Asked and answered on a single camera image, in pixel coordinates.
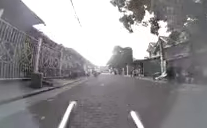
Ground overhead wires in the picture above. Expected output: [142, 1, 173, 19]
[69, 0, 83, 28]

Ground grey asphalt road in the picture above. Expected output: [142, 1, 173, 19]
[0, 73, 207, 128]

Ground metal lattice fence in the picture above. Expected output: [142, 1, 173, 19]
[0, 8, 87, 81]

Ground large dark tree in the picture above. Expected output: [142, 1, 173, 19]
[110, 0, 207, 46]

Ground grey box on pavement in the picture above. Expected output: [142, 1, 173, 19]
[30, 72, 44, 89]

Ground building with gabled roof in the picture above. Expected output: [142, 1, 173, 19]
[133, 35, 207, 84]

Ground grey concrete pavement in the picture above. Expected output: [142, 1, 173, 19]
[0, 76, 88, 107]

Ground robot's own part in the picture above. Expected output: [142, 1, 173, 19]
[129, 110, 145, 128]
[57, 100, 78, 128]

